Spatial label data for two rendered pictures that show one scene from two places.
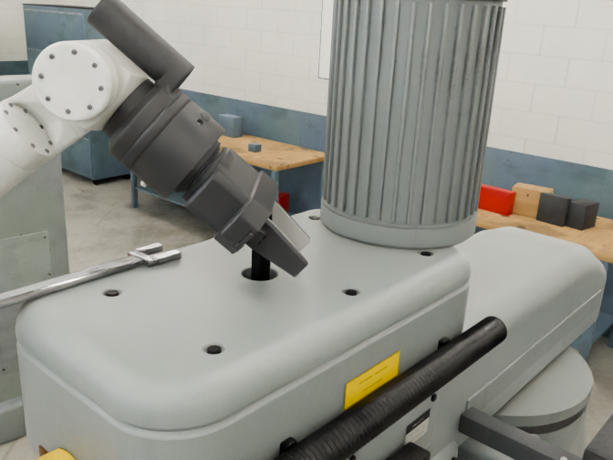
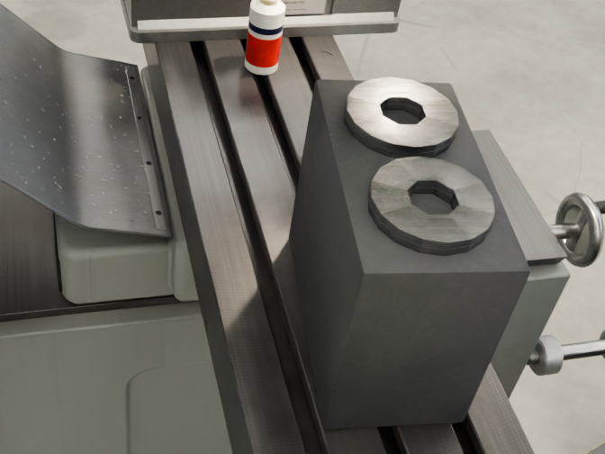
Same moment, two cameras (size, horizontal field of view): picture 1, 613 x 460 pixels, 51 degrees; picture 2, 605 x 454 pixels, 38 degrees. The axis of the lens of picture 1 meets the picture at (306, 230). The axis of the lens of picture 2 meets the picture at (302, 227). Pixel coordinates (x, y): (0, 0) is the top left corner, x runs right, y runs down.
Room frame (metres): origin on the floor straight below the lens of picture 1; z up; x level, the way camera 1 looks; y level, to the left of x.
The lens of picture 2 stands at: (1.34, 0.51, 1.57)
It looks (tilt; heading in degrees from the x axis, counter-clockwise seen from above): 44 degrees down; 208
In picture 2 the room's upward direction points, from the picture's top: 10 degrees clockwise
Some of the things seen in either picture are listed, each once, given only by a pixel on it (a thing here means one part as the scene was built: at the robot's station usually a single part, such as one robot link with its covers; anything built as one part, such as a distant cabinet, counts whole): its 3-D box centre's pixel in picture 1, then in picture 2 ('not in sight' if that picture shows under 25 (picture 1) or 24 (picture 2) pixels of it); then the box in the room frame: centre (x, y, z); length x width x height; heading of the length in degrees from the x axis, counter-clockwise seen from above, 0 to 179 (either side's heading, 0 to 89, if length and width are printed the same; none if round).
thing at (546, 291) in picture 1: (466, 320); not in sight; (1.00, -0.28, 1.66); 0.80 x 0.23 x 0.20; 139
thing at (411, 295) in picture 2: not in sight; (391, 245); (0.84, 0.33, 1.06); 0.22 x 0.12 x 0.20; 43
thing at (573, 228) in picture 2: not in sight; (558, 231); (0.24, 0.37, 0.66); 0.16 x 0.12 x 0.12; 139
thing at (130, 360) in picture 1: (267, 337); not in sight; (0.63, 0.04, 1.81); 0.47 x 0.26 x 0.16; 139
